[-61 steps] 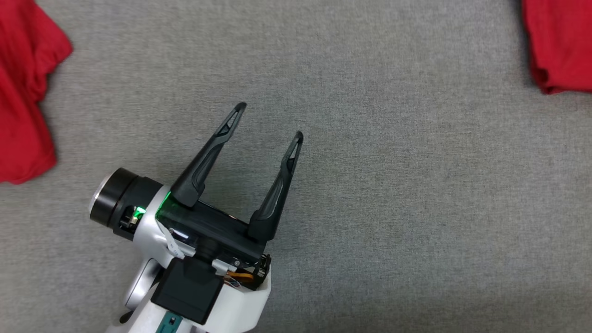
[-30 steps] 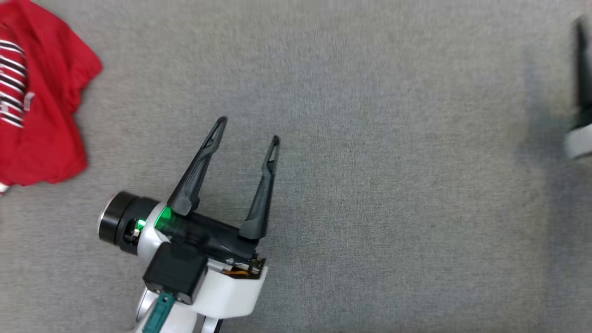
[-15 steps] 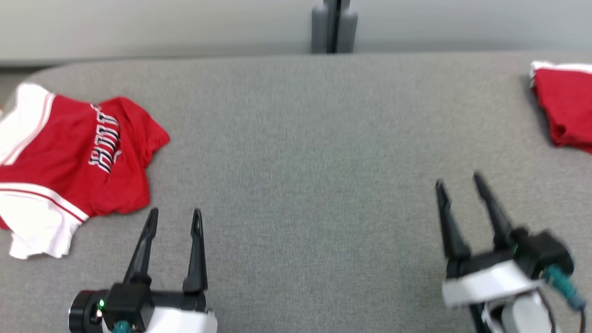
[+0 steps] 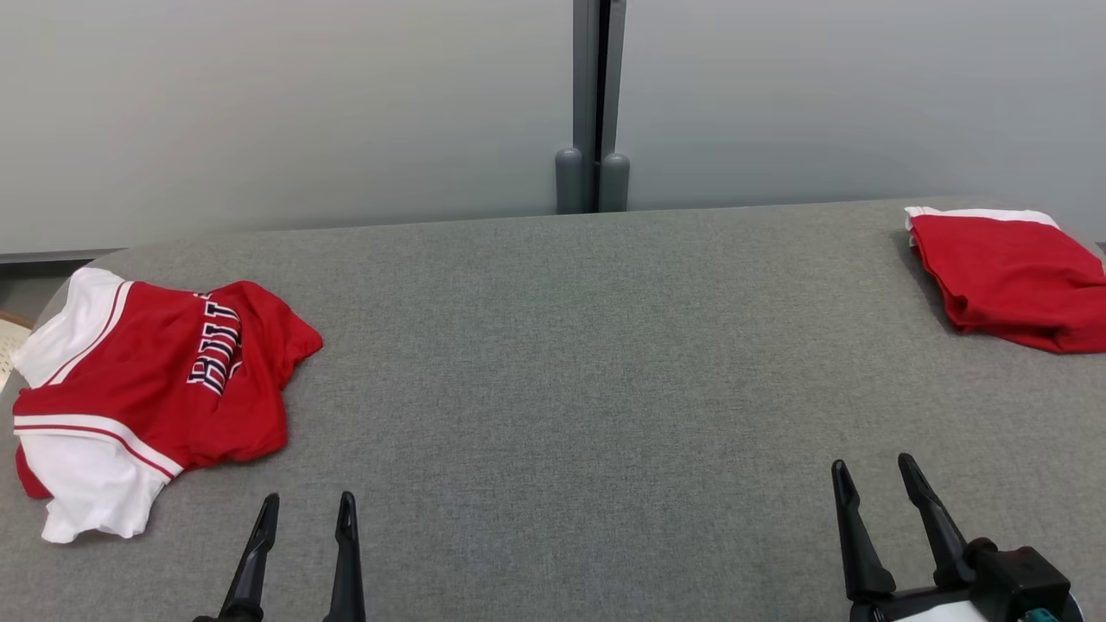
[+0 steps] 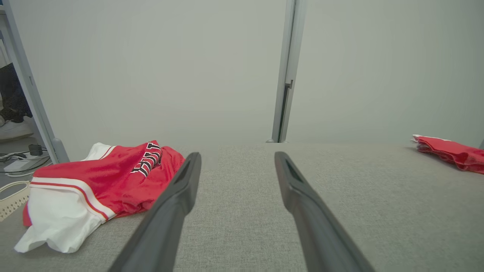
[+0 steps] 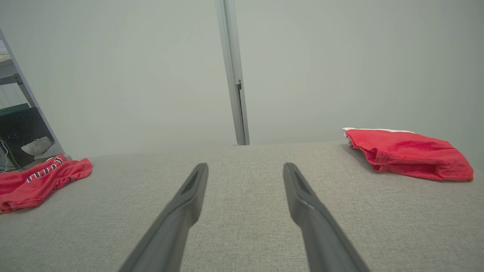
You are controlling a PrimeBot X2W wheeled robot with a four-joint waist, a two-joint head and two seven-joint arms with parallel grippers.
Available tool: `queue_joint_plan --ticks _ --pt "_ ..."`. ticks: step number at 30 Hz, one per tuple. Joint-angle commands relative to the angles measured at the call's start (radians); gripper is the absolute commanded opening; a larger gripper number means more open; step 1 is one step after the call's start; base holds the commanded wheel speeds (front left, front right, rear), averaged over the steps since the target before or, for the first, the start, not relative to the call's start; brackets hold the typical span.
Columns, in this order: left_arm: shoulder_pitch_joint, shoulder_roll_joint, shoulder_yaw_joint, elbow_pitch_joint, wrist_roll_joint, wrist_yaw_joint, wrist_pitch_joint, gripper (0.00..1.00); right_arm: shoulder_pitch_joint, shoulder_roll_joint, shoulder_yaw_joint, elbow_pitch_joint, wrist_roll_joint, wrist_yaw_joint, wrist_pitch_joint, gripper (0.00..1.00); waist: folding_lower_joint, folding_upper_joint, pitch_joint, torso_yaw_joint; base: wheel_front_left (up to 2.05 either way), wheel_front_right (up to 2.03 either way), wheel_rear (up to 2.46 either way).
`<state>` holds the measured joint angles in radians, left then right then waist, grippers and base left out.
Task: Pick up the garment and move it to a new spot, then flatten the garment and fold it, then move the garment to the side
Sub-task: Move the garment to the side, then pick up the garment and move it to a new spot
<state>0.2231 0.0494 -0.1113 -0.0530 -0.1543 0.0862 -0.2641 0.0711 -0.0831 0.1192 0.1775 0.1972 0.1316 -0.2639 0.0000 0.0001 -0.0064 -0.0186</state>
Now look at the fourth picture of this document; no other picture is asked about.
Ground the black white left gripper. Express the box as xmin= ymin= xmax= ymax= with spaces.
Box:
xmin=192 ymin=492 xmax=366 ymax=622

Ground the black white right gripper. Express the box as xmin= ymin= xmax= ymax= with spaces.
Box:
xmin=831 ymin=453 xmax=1085 ymax=622

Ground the red white lettered jersey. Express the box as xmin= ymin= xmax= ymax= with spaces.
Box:
xmin=12 ymin=267 xmax=324 ymax=544

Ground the red shorts white hem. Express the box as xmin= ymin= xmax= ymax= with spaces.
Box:
xmin=904 ymin=206 xmax=1106 ymax=355

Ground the white perforated laundry basket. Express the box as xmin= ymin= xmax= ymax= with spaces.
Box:
xmin=0 ymin=311 xmax=34 ymax=391

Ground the grey wall baseboard strip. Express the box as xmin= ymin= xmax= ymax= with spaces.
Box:
xmin=0 ymin=248 xmax=122 ymax=265

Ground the grey cylindrical post foot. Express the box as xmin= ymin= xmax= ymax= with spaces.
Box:
xmin=599 ymin=152 xmax=631 ymax=213
xmin=555 ymin=147 xmax=586 ymax=215

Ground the grey partition post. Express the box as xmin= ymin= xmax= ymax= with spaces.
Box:
xmin=570 ymin=0 xmax=627 ymax=213

